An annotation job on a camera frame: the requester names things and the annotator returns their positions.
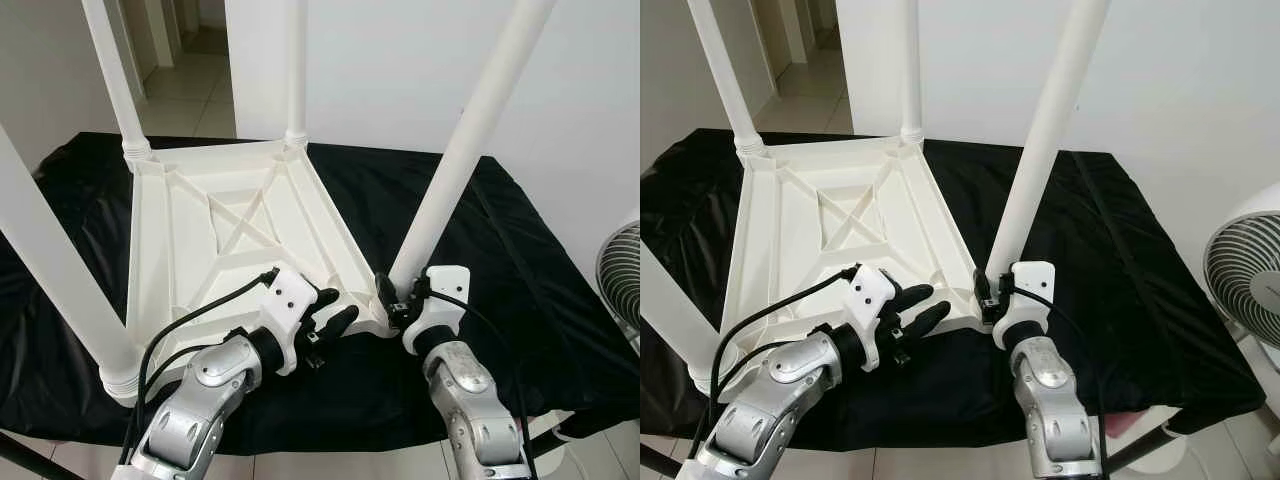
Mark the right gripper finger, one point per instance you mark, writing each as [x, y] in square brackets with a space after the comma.
[387, 295]
[981, 292]

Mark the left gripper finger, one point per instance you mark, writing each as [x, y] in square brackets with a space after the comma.
[925, 318]
[912, 294]
[338, 322]
[325, 298]

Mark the white plastic table top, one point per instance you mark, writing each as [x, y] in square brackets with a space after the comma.
[800, 200]
[200, 200]

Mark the black table cloth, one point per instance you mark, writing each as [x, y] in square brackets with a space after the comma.
[560, 300]
[1170, 300]

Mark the white standing fan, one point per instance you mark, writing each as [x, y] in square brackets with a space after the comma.
[1250, 270]
[622, 280]

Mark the white round plastic object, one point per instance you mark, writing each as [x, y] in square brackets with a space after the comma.
[1170, 450]

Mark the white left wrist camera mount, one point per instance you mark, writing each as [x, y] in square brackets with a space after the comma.
[870, 290]
[290, 295]

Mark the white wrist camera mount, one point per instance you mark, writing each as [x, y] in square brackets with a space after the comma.
[290, 295]
[870, 290]
[1032, 285]
[445, 290]

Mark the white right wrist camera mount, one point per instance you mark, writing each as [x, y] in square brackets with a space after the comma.
[445, 290]
[1032, 285]

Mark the white door frame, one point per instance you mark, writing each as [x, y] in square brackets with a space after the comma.
[150, 40]
[780, 40]

